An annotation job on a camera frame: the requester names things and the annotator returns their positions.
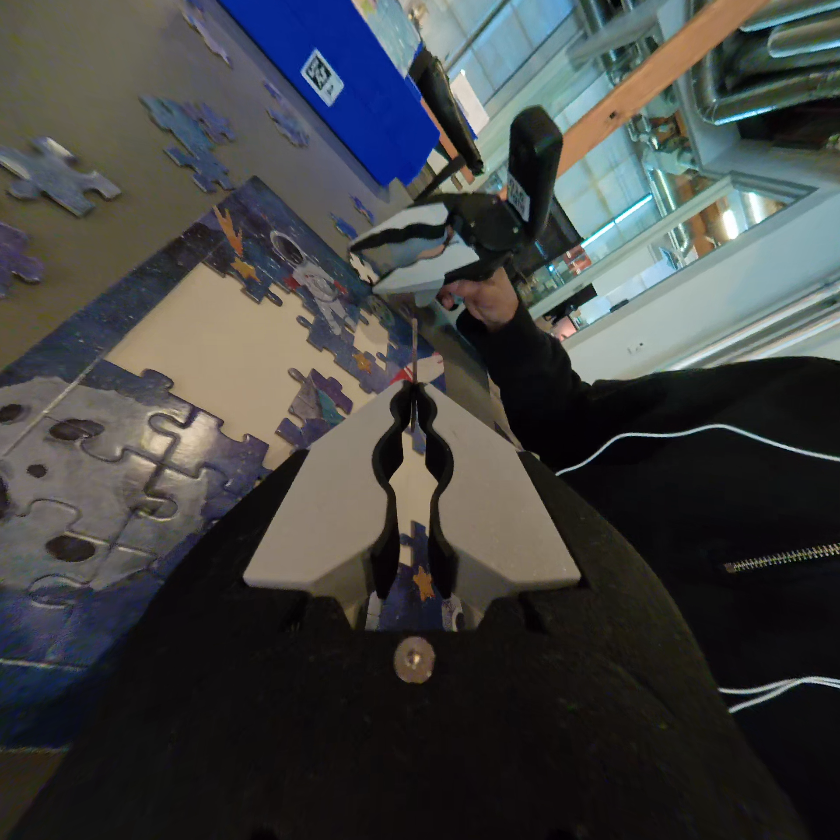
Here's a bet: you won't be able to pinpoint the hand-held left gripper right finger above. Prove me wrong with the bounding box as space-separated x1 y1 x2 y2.
415 382 582 608

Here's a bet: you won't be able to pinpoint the thick white cable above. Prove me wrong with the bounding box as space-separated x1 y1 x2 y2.
556 423 840 476

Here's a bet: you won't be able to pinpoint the wooden ceiling beam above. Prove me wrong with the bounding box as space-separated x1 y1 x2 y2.
556 0 770 177

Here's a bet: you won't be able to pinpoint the silver ventilation duct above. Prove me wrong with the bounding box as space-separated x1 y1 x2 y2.
696 0 840 127

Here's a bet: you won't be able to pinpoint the person's right hand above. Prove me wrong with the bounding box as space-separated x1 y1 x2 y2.
438 266 524 333

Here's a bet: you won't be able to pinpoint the joined planet puzzle pieces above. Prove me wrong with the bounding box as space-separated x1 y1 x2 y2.
276 367 358 450

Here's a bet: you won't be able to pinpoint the person's black jacket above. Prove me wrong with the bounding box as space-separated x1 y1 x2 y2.
508 356 840 840

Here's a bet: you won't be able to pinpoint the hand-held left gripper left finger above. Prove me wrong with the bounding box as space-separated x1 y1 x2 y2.
243 382 416 601

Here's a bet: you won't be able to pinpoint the space jigsaw puzzle board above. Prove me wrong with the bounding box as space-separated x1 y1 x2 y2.
0 176 519 749

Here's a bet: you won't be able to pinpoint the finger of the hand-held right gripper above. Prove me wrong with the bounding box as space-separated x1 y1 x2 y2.
346 200 455 271
369 244 483 309

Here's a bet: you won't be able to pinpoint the blue box with tag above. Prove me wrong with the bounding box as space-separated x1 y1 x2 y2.
218 0 442 189

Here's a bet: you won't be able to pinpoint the row of puzzle pieces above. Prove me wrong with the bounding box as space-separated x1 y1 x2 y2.
0 97 237 299

